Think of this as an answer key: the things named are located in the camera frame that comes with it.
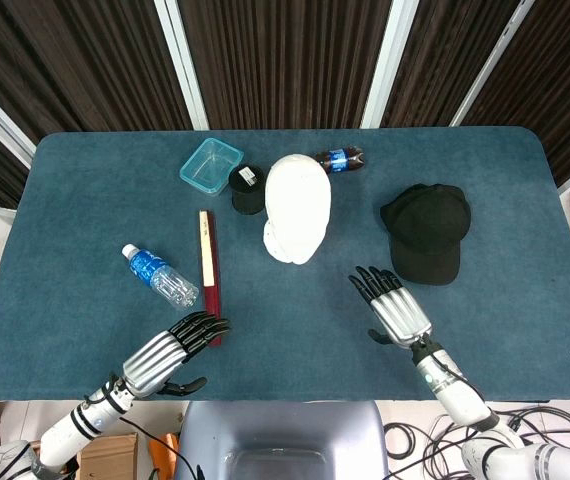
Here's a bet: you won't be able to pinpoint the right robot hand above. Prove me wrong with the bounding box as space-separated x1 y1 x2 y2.
348 266 433 349

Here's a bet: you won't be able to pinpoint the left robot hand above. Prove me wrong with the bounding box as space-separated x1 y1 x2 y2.
121 310 233 400

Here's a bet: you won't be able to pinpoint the black baseball cap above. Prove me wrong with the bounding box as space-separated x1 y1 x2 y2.
380 183 472 287

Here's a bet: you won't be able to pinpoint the white foam mannequin head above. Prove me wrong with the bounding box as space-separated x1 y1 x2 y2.
262 154 334 266

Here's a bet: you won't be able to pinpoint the clear water bottle blue label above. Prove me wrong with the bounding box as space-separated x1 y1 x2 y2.
121 243 200 308

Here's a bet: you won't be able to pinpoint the folded red wooden fan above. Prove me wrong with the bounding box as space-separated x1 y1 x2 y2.
198 209 223 347

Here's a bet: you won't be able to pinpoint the blue felt table mat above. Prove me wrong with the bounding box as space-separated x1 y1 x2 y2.
0 126 570 403

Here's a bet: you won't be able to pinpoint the cardboard box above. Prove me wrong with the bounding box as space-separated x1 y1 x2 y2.
75 432 139 480

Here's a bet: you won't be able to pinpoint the grey robot torso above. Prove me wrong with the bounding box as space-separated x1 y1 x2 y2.
173 400 391 480

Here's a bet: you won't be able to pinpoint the dark cola bottle blue label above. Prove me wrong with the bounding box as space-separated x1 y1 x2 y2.
313 145 368 174

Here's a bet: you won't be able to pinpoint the clear teal plastic container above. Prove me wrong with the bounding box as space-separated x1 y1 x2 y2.
179 137 245 197

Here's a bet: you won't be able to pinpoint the tangled black floor cables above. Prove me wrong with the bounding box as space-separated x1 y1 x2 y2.
382 394 570 480

